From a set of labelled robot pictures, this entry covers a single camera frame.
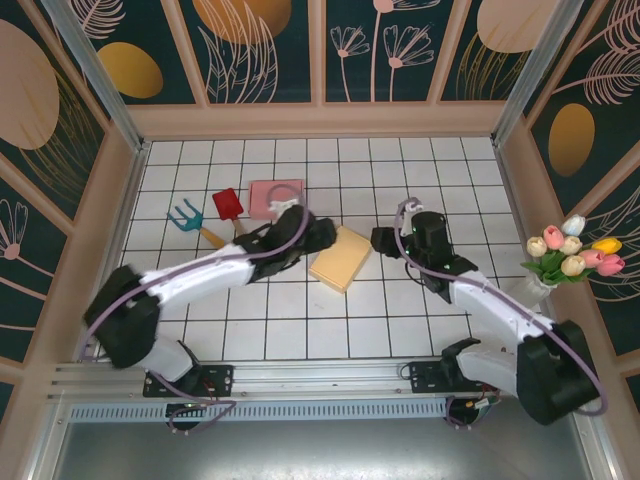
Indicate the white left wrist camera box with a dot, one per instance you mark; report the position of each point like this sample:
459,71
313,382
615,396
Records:
282,204

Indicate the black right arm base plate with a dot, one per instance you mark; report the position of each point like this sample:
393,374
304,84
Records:
425,375

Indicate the teal toy rake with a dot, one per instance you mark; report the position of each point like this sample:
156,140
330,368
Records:
187,220

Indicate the yellow paper box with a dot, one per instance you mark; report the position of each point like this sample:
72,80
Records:
340,260

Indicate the red toy shovel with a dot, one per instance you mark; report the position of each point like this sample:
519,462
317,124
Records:
227,204

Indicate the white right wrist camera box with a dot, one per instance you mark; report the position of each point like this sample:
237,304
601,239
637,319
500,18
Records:
415,205

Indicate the white vase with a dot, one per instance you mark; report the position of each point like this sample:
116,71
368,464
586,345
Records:
537,292

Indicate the grey metal sheet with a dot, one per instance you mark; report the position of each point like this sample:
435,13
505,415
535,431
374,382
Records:
320,450

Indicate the artificial tulip bouquet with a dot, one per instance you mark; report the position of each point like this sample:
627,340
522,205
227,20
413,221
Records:
570,250

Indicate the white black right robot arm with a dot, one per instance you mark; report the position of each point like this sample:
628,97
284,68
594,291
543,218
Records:
500,305

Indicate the aluminium frame post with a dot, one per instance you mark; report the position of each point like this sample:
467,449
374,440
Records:
100,75
535,65

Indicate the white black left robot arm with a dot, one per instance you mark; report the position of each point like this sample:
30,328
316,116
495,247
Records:
200,277

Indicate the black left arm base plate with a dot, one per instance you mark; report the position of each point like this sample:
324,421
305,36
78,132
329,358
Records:
215,375

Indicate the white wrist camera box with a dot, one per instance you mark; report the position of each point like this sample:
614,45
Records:
282,204
415,205

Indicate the pink paper box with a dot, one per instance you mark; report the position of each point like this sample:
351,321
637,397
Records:
262,200

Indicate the aluminium mounting rail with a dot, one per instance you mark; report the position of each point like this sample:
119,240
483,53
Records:
320,375

